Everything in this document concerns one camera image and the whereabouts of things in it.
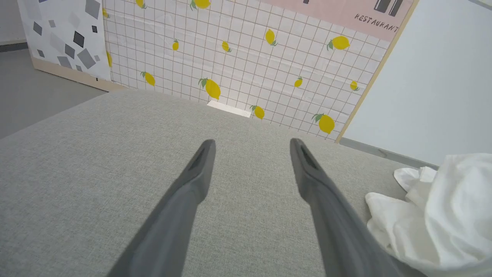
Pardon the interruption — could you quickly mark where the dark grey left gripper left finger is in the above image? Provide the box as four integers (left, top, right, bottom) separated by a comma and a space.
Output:
106, 139, 216, 277

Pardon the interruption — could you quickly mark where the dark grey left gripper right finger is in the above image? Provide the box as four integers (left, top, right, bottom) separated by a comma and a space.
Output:
289, 138, 426, 277

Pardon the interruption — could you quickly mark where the white garment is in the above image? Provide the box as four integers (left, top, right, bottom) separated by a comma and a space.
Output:
365, 153, 492, 277

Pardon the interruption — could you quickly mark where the small white block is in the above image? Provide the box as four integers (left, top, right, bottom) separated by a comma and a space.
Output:
206, 100, 252, 118

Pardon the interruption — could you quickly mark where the plain white panel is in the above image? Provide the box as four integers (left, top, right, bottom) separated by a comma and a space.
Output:
338, 0, 492, 170

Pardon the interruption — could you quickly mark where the lemon print grid panel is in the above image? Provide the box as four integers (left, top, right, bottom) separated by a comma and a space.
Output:
101, 0, 419, 144

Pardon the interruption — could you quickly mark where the grey terrazzo print panel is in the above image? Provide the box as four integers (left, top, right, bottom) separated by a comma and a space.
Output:
17, 0, 127, 93

